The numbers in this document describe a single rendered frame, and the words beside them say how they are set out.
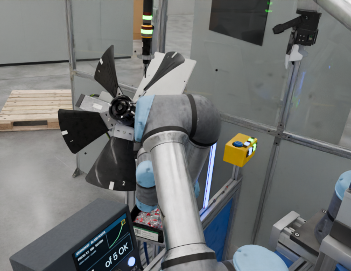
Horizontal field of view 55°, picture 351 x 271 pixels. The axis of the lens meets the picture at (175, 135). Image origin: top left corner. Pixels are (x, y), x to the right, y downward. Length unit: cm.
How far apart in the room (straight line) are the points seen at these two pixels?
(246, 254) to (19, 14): 625
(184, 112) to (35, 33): 602
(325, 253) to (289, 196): 129
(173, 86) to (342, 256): 119
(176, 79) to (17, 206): 178
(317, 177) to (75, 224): 151
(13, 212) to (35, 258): 220
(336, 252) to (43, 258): 63
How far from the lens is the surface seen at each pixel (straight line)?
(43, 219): 282
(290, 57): 135
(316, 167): 202
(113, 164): 146
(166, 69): 149
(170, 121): 79
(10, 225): 284
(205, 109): 84
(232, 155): 157
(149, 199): 115
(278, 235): 128
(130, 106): 146
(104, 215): 83
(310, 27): 135
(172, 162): 76
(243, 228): 242
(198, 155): 98
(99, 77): 176
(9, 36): 671
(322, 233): 119
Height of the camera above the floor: 178
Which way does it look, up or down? 26 degrees down
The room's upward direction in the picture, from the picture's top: 4 degrees clockwise
